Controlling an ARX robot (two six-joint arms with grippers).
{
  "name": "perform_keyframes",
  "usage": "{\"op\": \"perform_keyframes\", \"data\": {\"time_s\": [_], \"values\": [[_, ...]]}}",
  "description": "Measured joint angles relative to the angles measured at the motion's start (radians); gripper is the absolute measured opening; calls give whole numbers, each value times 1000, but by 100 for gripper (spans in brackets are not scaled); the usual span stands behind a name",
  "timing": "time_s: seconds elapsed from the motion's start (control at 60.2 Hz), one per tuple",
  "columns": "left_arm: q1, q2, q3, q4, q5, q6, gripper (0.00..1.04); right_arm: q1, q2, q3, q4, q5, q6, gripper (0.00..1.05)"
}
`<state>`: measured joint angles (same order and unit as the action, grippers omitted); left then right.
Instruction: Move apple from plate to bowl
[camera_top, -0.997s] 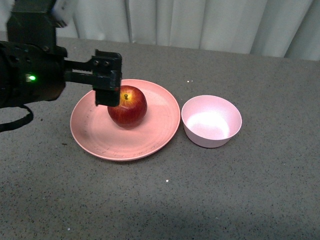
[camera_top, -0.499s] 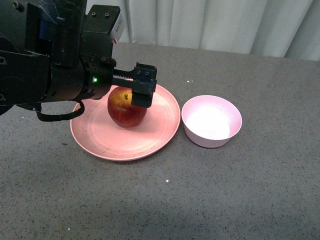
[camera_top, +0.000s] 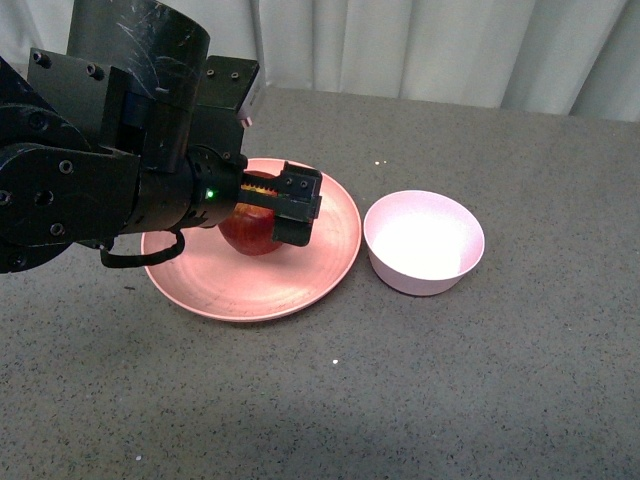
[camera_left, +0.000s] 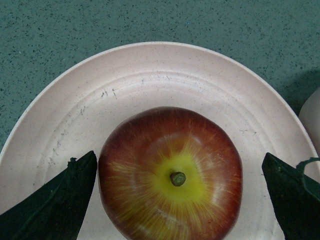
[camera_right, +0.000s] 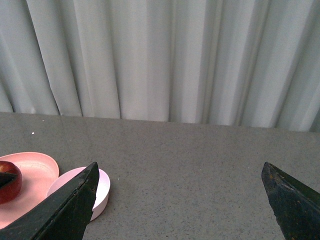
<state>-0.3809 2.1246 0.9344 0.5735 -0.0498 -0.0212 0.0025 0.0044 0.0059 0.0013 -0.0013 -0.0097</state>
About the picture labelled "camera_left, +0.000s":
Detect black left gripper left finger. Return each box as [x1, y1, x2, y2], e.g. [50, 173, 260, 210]
[0, 151, 97, 240]

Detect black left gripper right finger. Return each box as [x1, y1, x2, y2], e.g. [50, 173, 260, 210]
[262, 152, 320, 240]

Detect red yellow apple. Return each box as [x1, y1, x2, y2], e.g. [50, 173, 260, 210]
[98, 107, 243, 240]

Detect pale pink bowl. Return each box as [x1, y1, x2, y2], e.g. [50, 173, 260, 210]
[298, 88, 320, 156]

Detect pink plate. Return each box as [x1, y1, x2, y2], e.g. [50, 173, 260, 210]
[0, 42, 317, 240]

